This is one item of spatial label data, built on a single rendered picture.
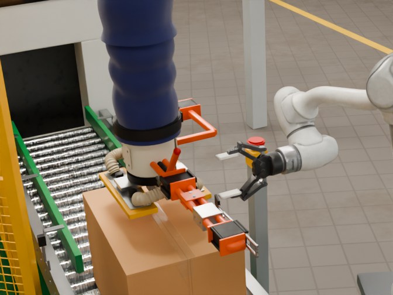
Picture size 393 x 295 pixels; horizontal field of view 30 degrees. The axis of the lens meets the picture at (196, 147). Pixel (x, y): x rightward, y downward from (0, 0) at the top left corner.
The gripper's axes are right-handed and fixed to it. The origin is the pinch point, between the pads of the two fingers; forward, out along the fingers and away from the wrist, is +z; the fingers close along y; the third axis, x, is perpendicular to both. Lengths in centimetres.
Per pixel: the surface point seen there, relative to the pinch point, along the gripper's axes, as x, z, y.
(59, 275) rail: 60, 46, 58
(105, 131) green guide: 179, -9, 52
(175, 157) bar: 0.2, 14.8, -10.4
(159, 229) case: 16.6, 16.8, 22.9
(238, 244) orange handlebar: -39.7, 13.7, -0.9
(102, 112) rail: 218, -18, 56
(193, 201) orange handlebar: -9.7, 13.9, 0.5
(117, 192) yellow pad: 25.0, 27.5, 9.7
